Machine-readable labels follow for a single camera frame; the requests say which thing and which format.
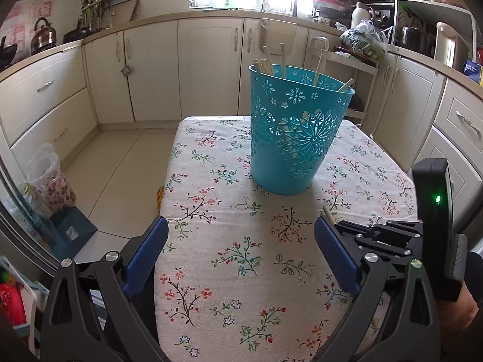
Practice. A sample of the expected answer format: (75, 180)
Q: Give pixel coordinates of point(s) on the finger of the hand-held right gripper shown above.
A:
(377, 228)
(396, 250)

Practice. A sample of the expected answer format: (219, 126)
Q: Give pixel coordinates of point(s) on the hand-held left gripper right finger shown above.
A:
(336, 256)

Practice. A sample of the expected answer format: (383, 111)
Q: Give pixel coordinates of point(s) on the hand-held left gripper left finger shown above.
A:
(147, 249)

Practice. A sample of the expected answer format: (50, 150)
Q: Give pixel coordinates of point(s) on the teal perforated plastic basket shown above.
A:
(286, 166)

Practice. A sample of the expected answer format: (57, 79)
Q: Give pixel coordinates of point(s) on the dark blue box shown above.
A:
(73, 230)

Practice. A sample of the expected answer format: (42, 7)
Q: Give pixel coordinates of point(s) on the floral tablecloth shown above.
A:
(241, 271)

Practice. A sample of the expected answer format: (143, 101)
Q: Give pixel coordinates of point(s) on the cream side base cabinet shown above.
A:
(422, 105)

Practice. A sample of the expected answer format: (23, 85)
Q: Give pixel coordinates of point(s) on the floral bin with plastic bag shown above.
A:
(49, 184)

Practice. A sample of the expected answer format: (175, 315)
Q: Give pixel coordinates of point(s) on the blue and yellow packet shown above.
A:
(473, 71)

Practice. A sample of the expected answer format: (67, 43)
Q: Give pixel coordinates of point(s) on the red plastic bag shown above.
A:
(11, 305)

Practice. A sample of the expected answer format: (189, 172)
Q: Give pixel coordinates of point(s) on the white trolley rack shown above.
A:
(368, 69)

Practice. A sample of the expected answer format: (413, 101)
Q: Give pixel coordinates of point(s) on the white electric water boiler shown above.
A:
(451, 45)

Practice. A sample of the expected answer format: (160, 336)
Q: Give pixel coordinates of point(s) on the steel pot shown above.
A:
(415, 37)

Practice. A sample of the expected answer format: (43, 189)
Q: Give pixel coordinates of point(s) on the small metal cabinet latch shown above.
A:
(126, 71)

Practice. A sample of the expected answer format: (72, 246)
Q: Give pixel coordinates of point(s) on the cream drawer cabinet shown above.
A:
(41, 98)

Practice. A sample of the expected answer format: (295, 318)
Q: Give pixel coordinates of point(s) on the bag of green vegetables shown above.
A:
(362, 39)

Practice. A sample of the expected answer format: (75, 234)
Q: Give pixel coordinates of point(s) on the cream base cabinet with doors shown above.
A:
(207, 68)

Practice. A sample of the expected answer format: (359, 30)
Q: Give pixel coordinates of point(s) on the metal kitchen shelf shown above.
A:
(437, 7)

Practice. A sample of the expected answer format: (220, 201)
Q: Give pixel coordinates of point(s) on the white thermos flask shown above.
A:
(359, 17)

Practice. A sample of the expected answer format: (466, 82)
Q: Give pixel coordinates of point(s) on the hanging clear plastic bag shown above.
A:
(271, 39)

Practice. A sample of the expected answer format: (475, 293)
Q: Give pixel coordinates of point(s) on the black frying pan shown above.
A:
(77, 36)

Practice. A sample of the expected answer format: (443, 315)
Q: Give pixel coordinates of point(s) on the dish rack with bowls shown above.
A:
(332, 3)

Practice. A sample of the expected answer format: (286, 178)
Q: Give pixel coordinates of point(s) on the steel kettle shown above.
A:
(44, 37)

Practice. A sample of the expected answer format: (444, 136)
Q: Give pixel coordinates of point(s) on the black wok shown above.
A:
(8, 54)

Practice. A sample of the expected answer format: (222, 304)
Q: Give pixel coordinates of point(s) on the dark cutting board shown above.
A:
(128, 9)

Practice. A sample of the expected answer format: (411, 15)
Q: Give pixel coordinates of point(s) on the wall utensil rack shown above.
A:
(102, 0)

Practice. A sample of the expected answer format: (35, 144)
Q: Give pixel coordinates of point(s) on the pink wall stickers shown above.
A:
(28, 19)

